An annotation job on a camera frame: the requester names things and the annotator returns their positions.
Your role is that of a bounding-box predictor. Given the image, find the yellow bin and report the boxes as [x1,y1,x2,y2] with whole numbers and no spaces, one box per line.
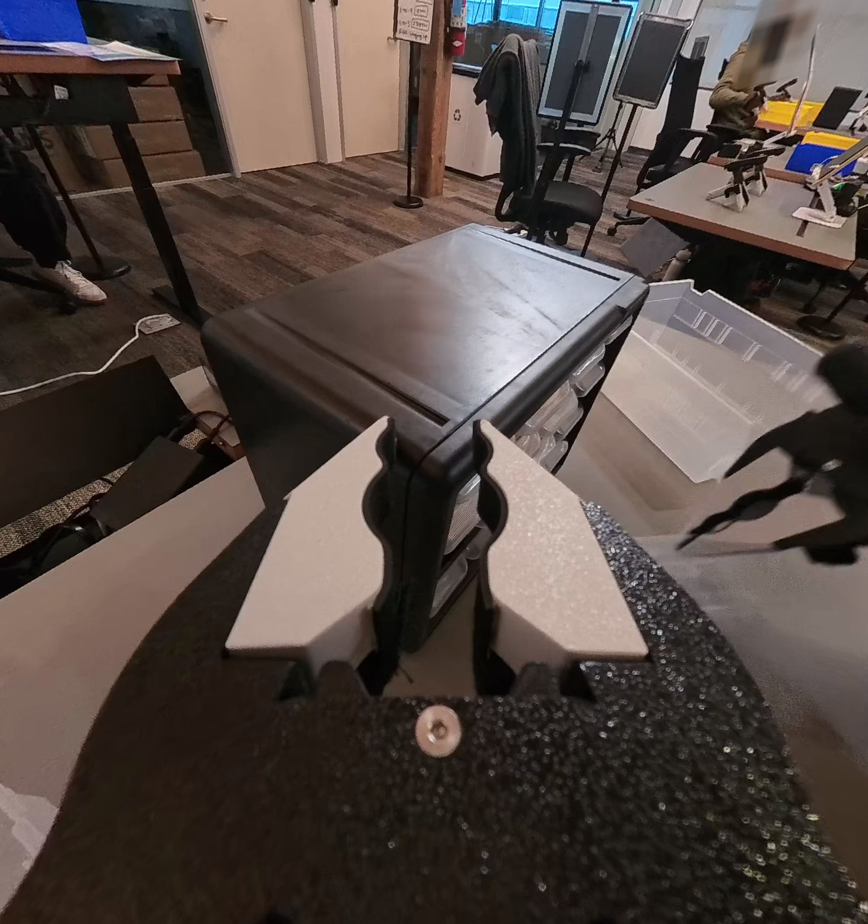
[757,100,825,125]

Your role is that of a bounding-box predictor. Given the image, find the wooden-top desk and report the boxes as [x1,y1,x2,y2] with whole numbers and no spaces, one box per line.
[0,49,205,326]

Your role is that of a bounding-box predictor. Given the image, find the large clear plastic bin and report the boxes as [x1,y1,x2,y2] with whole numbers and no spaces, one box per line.
[599,278,828,485]
[0,767,54,924]

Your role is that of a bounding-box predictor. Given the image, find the black chair base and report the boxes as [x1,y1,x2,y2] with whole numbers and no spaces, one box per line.
[0,254,80,316]

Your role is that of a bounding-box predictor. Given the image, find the loose papers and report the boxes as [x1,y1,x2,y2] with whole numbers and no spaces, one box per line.
[40,38,182,62]

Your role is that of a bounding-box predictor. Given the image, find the brown cardboard boxes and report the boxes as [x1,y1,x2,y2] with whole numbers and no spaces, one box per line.
[48,76,207,192]

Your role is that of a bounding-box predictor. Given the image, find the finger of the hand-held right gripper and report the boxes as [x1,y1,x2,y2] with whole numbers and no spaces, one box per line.
[677,465,842,551]
[724,408,842,481]

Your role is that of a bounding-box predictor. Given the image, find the wooden post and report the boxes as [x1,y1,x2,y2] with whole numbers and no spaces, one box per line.
[414,0,455,197]

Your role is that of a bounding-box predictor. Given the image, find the white cable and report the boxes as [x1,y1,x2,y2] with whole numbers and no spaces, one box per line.
[0,318,146,420]

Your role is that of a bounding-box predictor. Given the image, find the dark bag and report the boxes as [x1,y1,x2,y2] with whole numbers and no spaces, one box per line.
[0,505,110,615]

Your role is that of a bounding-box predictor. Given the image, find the wood-edged grey table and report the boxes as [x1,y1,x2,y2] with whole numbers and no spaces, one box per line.
[627,160,868,340]

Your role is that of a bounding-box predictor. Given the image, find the black cable bundle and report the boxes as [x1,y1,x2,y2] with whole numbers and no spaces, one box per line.
[167,408,246,466]

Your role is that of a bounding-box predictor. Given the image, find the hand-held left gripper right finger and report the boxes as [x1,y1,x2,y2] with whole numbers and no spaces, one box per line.
[473,419,650,671]

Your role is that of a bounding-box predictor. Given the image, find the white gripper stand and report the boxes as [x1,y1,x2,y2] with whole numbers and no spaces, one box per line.
[707,141,773,212]

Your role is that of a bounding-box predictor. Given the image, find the black screen on stand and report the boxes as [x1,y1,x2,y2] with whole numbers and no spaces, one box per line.
[537,0,636,174]
[582,13,695,257]

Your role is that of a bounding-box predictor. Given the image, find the white door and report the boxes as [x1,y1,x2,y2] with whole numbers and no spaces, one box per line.
[194,0,319,174]
[332,0,405,161]

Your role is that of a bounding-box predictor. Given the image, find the black tablet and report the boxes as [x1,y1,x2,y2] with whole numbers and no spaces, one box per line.
[813,87,864,131]

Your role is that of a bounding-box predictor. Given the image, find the grey jacket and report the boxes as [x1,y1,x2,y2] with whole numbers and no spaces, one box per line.
[473,32,543,196]

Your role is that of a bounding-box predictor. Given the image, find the sign on black pole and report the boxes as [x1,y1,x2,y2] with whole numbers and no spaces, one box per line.
[393,0,436,210]

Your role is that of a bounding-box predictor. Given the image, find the white tablet stand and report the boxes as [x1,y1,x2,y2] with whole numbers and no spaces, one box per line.
[791,115,868,232]

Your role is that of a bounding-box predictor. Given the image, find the white recycling bin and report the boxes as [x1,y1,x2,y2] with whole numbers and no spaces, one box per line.
[445,64,507,181]

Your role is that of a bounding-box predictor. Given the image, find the black power bank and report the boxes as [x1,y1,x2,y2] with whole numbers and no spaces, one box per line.
[88,435,205,531]

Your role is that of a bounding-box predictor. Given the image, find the black drawer cabinet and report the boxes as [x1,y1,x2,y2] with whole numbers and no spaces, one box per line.
[202,222,650,654]

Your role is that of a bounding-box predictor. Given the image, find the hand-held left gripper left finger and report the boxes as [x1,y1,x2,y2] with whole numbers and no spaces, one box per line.
[223,416,399,665]

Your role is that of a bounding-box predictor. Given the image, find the black flat case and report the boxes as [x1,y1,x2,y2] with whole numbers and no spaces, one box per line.
[0,354,193,542]

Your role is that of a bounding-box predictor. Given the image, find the blue plastic bin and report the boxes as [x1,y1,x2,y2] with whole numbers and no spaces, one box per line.
[795,130,868,178]
[0,0,89,46]

